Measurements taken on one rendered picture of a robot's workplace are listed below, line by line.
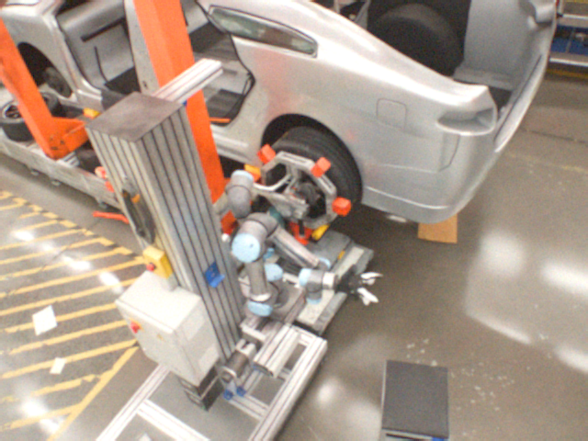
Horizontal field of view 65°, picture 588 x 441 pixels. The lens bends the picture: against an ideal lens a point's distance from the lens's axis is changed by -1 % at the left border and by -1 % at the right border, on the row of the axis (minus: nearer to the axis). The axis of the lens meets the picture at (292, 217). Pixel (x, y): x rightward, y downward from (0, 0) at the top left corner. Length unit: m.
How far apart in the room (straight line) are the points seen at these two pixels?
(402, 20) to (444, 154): 1.73
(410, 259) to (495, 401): 1.19
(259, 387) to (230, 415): 0.23
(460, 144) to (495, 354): 1.47
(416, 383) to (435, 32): 2.62
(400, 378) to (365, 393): 0.39
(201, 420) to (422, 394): 1.25
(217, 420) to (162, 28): 2.13
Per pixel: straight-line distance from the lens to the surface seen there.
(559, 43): 6.13
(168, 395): 3.08
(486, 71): 4.30
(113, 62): 4.87
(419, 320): 3.43
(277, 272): 2.33
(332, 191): 2.85
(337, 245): 3.53
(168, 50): 2.57
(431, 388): 2.81
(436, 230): 4.00
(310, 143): 2.89
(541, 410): 3.30
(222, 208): 2.53
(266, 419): 2.85
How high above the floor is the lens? 2.84
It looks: 44 degrees down
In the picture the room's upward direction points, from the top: 8 degrees counter-clockwise
